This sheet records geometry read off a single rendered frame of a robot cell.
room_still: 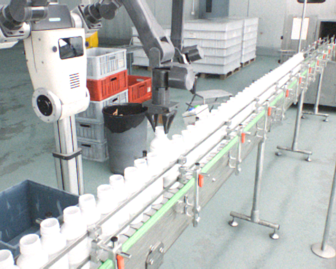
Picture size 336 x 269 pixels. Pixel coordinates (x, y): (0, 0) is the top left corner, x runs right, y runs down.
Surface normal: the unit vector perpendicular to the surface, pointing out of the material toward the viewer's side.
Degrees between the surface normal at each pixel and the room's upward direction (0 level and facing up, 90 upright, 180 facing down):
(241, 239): 0
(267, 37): 90
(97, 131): 90
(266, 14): 90
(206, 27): 90
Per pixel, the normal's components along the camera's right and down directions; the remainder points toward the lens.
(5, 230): 0.87, 0.17
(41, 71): -0.48, 0.47
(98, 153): -0.40, 0.32
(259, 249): 0.00, -0.94
